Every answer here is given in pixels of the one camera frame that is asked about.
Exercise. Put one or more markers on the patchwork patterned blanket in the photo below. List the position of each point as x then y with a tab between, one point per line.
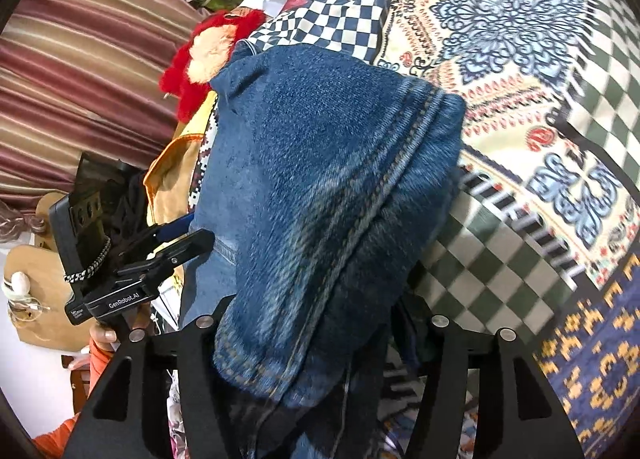
500	39

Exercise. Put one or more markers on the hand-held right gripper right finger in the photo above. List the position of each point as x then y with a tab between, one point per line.
440	354

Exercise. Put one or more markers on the striped curtain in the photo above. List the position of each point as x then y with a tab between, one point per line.
90	64

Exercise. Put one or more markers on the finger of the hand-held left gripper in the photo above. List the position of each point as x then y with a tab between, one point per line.
185	249
150	241

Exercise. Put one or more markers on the dark plastic object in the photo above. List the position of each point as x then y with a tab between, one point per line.
120	189

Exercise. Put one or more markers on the person's left hand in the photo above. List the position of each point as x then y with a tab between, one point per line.
105	337

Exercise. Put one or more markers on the brown cloth with orange trim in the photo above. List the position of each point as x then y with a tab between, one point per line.
170	179

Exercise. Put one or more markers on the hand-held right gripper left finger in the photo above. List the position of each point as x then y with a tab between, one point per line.
200	364

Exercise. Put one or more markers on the light wooden board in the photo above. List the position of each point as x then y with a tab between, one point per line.
45	329

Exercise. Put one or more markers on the yellow cloth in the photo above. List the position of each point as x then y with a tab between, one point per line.
202	114

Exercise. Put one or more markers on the red plush toy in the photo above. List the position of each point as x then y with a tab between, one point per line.
180	74

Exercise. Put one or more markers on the blue denim jacket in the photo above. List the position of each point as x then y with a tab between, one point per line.
310	189

